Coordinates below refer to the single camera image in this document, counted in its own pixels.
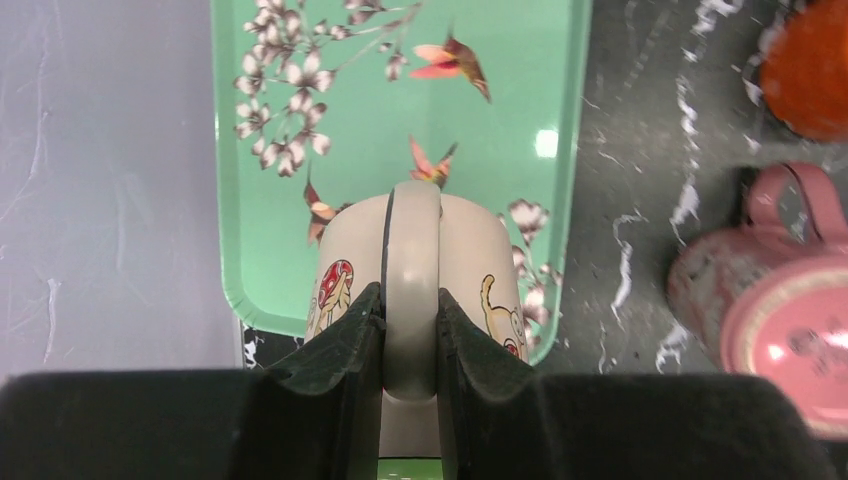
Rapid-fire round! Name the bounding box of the orange upside-down mug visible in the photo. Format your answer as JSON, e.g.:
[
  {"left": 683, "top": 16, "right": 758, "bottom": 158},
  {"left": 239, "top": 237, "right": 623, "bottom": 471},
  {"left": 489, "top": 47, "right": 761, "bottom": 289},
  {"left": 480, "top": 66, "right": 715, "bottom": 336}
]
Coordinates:
[{"left": 759, "top": 0, "right": 847, "bottom": 142}]

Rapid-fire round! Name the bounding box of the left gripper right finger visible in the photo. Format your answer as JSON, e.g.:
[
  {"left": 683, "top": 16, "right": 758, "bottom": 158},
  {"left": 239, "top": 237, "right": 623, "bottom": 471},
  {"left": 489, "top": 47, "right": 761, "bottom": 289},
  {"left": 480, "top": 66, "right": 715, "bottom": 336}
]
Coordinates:
[{"left": 437, "top": 290, "right": 838, "bottom": 479}]

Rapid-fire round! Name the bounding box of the green floral serving tray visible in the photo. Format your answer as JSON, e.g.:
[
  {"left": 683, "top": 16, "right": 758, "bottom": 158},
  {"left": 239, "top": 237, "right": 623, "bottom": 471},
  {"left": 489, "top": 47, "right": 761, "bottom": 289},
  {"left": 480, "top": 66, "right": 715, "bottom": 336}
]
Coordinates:
[{"left": 211, "top": 1, "right": 592, "bottom": 364}]

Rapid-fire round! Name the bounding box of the cream cartoon mug green interior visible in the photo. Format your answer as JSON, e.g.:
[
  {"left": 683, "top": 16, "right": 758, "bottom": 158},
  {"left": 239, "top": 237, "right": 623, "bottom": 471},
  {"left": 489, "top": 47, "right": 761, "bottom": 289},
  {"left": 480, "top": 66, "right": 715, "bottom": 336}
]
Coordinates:
[{"left": 305, "top": 180, "right": 529, "bottom": 458}]

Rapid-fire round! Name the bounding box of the pink patterned mug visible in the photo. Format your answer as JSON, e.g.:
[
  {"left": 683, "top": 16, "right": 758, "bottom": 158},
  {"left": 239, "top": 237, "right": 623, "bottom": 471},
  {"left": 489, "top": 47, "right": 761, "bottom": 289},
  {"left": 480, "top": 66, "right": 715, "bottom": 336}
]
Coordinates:
[{"left": 666, "top": 162, "right": 847, "bottom": 441}]

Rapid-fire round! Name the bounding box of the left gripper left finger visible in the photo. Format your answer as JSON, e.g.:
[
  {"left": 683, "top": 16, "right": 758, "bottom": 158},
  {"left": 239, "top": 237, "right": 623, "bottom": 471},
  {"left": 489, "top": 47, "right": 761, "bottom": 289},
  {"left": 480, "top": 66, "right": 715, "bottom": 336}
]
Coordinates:
[{"left": 1, "top": 283, "right": 385, "bottom": 479}]

